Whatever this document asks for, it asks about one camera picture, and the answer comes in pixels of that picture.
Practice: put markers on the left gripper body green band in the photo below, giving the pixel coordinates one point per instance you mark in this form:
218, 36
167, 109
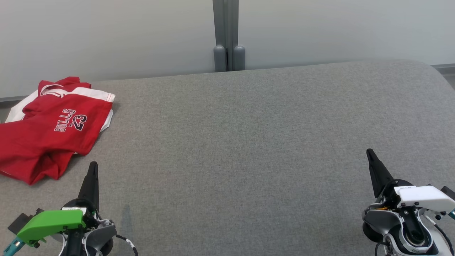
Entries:
49, 222

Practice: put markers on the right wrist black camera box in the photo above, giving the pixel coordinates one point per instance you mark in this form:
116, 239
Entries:
448, 192

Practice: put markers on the red shorts white side stripe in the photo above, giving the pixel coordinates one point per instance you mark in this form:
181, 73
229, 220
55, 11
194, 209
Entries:
42, 142

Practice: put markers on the red jersey white sleeves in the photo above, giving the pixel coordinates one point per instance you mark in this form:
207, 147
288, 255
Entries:
21, 106

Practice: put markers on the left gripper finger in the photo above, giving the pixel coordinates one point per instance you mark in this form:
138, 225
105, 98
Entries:
94, 192
85, 193

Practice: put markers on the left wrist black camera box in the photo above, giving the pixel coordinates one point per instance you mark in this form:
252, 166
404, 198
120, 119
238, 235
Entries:
18, 222

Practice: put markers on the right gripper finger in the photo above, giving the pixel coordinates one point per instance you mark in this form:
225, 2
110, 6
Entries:
383, 177
375, 181

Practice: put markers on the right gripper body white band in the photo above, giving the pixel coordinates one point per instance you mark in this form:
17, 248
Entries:
423, 197

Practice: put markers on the grey fabric sofa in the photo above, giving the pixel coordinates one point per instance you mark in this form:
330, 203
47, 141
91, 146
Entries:
231, 142

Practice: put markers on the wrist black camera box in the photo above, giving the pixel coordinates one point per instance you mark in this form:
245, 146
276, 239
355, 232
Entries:
18, 222
448, 192

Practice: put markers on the grey partition post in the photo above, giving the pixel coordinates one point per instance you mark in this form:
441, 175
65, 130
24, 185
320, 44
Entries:
225, 28

